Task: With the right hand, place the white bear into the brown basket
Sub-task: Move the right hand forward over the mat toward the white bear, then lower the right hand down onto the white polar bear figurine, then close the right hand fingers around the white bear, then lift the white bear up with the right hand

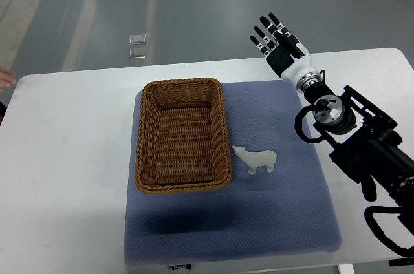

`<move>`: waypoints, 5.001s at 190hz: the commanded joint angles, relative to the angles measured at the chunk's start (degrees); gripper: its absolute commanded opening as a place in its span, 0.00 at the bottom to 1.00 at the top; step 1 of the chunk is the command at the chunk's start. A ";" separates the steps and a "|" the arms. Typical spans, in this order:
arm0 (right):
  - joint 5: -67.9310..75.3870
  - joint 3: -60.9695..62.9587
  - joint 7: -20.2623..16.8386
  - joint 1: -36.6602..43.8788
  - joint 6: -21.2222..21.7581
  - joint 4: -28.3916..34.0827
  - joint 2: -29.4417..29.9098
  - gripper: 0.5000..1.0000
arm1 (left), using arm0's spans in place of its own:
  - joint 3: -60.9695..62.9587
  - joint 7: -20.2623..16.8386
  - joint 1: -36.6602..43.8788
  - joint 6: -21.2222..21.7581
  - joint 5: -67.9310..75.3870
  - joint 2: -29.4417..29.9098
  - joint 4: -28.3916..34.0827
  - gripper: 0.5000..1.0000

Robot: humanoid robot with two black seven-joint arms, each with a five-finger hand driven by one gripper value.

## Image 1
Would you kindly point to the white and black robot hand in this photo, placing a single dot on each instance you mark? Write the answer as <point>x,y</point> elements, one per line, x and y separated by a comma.
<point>285,54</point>

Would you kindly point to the black box at table edge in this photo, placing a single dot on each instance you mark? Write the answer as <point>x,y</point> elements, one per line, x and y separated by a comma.
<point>401,262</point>

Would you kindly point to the blue quilted mat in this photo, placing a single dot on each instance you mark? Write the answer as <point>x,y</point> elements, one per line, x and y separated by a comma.
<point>284,212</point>

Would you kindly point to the brown wicker basket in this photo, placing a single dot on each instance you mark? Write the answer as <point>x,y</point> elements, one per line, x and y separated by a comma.
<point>182,144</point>

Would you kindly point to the person's hand at edge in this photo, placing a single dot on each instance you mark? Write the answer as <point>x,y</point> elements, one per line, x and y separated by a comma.
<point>7,78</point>

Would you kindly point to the upper metal floor plate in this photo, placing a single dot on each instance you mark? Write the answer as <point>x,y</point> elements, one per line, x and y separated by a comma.
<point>137,39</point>

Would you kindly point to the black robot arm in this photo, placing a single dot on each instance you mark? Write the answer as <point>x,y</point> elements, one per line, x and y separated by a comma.
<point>365,147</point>

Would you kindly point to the white bear figurine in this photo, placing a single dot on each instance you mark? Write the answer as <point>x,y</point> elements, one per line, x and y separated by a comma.
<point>256,159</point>

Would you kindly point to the black label tag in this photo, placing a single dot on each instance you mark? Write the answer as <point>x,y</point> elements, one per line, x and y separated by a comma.
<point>186,267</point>

